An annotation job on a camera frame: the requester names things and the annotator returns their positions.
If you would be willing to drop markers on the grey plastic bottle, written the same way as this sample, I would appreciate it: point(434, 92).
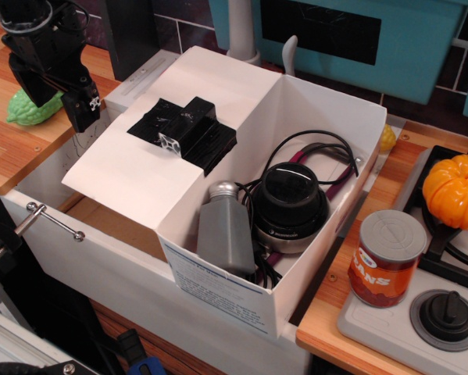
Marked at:
point(224, 233)

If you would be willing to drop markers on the black vertical post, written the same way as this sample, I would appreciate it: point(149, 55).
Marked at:
point(130, 33)

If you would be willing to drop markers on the green toy vegetable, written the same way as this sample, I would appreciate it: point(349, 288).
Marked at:
point(22, 111)

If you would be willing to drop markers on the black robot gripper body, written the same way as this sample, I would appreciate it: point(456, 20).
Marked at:
point(34, 28)

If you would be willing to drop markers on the orange toy pumpkin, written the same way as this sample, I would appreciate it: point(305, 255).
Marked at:
point(445, 191)

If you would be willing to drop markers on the yellow toy vegetable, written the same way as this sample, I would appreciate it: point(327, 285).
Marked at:
point(388, 139)

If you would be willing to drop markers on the black stove knob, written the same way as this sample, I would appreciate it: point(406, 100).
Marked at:
point(440, 318)

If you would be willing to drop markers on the white toy sink basin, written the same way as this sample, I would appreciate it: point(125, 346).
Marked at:
point(121, 217)

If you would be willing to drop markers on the toy stove top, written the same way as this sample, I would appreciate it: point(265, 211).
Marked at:
point(443, 265)

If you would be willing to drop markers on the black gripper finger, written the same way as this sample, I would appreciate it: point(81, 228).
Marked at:
point(82, 107)
point(37, 78)

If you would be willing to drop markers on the orange toy beans can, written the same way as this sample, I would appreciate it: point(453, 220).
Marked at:
point(382, 265)

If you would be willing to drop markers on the aluminium extrusion frame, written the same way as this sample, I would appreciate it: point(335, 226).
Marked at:
point(23, 352)

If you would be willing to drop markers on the black 3D mouse puck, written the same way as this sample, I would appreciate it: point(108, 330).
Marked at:
point(290, 208)

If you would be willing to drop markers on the white cardboard box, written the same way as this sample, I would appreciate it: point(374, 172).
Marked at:
point(274, 116)

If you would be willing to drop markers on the black taped handle block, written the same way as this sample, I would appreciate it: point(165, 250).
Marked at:
point(192, 132)

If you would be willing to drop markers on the teal toy cabinet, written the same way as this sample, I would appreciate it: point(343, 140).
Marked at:
point(396, 48)

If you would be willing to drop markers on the blue black handle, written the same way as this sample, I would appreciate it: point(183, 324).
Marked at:
point(134, 353)

